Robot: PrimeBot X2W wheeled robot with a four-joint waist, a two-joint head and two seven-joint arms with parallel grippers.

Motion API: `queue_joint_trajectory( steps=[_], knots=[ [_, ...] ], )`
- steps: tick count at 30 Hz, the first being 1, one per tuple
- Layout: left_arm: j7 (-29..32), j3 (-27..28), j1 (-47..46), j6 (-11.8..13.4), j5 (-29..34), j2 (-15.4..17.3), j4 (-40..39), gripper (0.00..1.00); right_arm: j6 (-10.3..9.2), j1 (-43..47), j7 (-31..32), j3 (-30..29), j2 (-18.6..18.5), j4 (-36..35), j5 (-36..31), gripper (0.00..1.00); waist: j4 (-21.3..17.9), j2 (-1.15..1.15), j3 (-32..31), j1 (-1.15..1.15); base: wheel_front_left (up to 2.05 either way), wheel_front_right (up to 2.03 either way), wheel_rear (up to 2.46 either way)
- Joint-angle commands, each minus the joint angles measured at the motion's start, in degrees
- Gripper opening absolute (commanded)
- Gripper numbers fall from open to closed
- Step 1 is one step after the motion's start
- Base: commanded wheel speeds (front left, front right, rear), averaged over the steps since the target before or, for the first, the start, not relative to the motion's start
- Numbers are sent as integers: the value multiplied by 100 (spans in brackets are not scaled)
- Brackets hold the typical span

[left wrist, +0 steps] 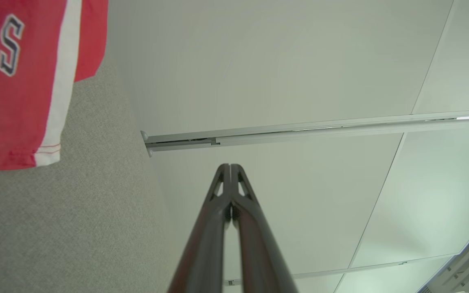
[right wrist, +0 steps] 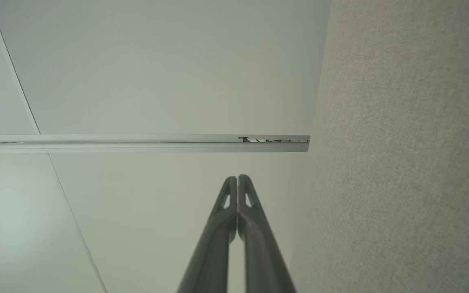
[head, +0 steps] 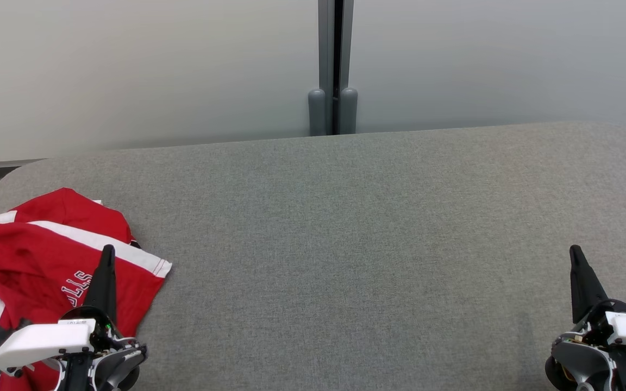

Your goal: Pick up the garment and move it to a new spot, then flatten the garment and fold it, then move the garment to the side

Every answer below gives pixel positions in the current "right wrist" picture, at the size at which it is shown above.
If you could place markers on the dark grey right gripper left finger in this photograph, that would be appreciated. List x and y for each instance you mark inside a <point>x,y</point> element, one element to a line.
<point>212,244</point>

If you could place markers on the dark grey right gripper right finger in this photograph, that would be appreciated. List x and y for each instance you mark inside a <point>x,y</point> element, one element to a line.
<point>261,248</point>

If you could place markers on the grey fabric sofa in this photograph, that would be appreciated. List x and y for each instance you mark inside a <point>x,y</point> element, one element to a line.
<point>401,162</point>

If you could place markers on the grey double partition post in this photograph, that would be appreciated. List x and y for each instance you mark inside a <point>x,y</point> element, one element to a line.
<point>136,146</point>

